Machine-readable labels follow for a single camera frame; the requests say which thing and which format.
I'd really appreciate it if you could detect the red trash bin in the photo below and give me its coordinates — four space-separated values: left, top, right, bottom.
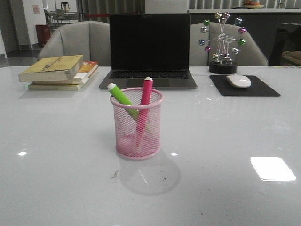
35 24 50 47

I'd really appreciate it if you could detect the grey left armchair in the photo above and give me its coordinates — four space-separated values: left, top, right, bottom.
38 21 111 66

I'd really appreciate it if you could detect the grey armchair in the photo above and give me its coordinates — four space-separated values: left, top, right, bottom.
189 22 268 66
38 21 111 66

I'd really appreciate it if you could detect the orange white middle book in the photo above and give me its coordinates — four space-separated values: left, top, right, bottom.
32 61 98 85

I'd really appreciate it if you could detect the grey laptop computer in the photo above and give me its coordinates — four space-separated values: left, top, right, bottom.
99 13 197 90

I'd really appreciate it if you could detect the green marker pen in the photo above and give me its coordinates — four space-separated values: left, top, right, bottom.
107 79 153 132

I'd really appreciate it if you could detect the pink marker pen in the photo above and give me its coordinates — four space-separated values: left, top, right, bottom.
135 77 154 148

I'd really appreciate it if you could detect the pink mesh pen holder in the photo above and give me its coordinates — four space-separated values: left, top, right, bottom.
110 88 163 160

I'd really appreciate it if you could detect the fruit bowl on counter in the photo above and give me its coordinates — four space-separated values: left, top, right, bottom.
242 0 264 9

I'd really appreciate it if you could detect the cream bottom book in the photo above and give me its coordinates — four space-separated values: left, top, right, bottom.
28 69 97 90

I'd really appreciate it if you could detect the black mouse pad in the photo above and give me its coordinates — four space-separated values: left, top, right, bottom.
209 75 281 97

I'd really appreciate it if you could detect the white computer mouse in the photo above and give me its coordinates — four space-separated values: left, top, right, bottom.
226 75 252 88

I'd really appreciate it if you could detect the grey right armchair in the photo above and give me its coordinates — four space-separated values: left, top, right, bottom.
189 22 268 66

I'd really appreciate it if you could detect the ferris wheel desk ornament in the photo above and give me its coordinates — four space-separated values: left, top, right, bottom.
198 12 247 74

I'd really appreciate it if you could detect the yellow top book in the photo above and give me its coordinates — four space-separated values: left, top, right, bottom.
18 55 83 82

